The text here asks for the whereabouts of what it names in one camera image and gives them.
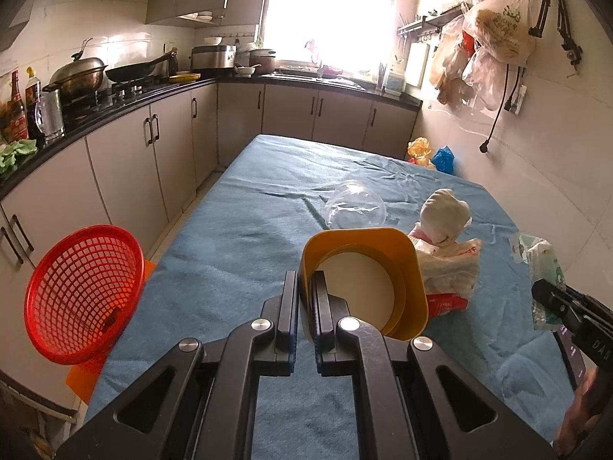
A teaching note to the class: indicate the blue plastic bag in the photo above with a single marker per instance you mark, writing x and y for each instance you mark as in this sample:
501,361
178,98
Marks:
443,159

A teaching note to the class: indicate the yellow plate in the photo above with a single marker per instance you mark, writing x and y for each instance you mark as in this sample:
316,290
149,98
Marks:
184,76

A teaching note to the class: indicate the yellow square container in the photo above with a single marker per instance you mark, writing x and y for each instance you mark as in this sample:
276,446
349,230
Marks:
373,244

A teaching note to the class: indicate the green white tissue packet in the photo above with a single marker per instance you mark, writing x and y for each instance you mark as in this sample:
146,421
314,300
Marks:
541,258

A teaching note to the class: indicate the steel pot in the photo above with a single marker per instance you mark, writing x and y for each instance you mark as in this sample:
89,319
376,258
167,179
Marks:
50,115

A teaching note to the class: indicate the blue table cloth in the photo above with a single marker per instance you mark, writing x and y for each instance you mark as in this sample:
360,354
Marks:
249,211

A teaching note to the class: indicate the metal wall rack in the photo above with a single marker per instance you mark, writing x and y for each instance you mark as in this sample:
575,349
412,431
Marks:
431,19

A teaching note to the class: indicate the grey lower kitchen cabinets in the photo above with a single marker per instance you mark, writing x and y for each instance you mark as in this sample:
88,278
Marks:
119,167

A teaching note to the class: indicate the person's right hand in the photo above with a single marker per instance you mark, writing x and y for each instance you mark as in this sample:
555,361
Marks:
579,412

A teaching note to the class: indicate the gas stove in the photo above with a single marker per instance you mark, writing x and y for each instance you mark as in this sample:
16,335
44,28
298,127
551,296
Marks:
119,93

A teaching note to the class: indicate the black hanging tool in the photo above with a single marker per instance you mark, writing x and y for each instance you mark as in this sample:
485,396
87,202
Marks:
555,14

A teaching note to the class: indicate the orange plastic stool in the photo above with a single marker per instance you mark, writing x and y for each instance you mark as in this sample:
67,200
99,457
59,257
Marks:
81,378

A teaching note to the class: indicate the yellow plastic bag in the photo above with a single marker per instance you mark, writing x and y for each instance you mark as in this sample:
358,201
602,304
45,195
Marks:
420,151

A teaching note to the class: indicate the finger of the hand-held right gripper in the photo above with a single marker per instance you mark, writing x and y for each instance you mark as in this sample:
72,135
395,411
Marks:
550,297

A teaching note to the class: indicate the bunch of hanging plastic bags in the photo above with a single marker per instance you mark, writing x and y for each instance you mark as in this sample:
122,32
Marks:
455,67

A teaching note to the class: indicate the green leafy vegetable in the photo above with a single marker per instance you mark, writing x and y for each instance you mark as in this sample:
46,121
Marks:
14,153

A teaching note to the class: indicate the dark bottle with yellow cap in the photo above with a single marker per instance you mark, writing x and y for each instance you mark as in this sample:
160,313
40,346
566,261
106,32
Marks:
33,105

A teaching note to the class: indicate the steel wok with lid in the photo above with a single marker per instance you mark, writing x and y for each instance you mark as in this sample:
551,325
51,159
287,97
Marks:
79,72

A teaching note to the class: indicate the silver rice cooker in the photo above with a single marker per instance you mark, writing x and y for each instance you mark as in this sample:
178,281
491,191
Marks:
213,57

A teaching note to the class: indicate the dark cooking pot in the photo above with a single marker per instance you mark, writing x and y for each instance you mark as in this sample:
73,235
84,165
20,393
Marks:
262,62

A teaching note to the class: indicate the white red printed plastic bag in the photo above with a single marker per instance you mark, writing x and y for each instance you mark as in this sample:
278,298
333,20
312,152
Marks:
450,273

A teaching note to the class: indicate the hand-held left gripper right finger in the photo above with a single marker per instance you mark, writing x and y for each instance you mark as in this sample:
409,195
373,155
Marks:
317,345

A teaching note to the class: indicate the small white bowl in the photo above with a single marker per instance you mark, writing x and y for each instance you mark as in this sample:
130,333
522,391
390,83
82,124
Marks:
246,71

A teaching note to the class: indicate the black frying pan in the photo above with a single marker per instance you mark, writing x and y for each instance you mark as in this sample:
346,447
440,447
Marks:
129,72

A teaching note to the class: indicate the large hanging plastic bag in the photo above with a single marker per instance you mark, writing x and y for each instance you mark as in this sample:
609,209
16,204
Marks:
503,28

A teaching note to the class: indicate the red mesh basket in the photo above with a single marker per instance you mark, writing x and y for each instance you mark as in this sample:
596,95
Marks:
67,335

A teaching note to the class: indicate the clear plastic bowl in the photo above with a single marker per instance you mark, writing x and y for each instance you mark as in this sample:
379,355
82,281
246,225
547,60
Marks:
354,201

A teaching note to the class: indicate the red labelled sauce bottle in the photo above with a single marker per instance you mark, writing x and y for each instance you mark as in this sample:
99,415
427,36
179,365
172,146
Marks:
17,115

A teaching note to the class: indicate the white cutting board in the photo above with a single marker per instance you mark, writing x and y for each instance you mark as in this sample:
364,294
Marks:
415,64

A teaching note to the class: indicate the window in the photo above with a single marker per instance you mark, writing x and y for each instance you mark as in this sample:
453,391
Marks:
330,9

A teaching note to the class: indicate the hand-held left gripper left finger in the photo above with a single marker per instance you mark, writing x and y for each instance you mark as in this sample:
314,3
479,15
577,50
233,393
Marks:
287,342

